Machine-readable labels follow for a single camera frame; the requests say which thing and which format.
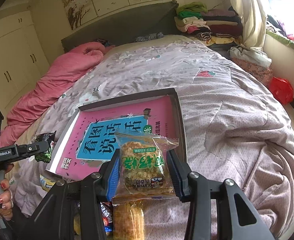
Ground red plastic bag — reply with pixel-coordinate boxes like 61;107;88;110
269;77;294;105

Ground dark grey headboard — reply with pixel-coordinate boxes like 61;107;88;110
61;0;180;53

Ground pink Chinese workbook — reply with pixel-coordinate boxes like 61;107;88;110
54;95;178;181

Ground yellow blue snack packet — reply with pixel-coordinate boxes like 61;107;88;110
39;174;59;192

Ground cream wardrobe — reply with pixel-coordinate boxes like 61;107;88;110
0;11;49;115

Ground cream curtain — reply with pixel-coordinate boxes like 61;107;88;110
230;0;267;51

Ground pink quilt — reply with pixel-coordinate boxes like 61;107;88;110
0;42;115;147

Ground orange bread roll snack packet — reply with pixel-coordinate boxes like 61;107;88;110
113;201;145;239

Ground left hand red nails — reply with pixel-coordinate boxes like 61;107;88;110
0;163;15;221

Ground folded clothes pile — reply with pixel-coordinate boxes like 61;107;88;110
174;2;243;50

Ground lilac floral duvet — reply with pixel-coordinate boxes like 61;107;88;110
17;35;294;237

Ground meat floss cake snack packet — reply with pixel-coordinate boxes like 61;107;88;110
113;129;179;205

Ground grey shallow cardboard box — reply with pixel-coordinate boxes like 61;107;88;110
46;88;187;180

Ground Snickers chocolate bar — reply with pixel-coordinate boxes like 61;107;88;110
100;202;113;238

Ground green black small snack packet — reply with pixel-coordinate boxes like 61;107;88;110
35;132;56;163

